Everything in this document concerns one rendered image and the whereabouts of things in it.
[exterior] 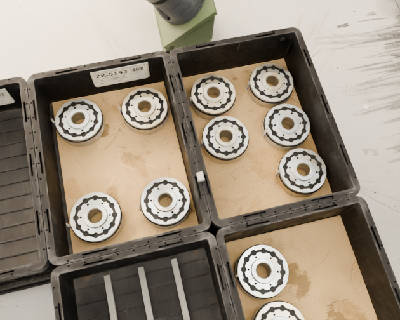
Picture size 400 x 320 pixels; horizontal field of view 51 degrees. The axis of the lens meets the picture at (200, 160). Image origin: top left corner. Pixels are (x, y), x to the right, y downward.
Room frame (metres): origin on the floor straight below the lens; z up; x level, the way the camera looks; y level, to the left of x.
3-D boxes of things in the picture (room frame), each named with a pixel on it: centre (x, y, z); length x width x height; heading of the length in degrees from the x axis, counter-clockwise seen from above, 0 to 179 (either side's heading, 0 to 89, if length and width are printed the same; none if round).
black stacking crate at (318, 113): (0.39, -0.11, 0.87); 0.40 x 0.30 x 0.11; 20
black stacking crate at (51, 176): (0.28, 0.17, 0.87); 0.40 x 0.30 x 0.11; 20
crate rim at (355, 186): (0.39, -0.11, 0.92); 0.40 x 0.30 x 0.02; 20
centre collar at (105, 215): (0.16, 0.19, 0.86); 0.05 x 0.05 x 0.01
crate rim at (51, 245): (0.28, 0.17, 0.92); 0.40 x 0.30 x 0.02; 20
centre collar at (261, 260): (0.09, -0.15, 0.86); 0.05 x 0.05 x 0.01
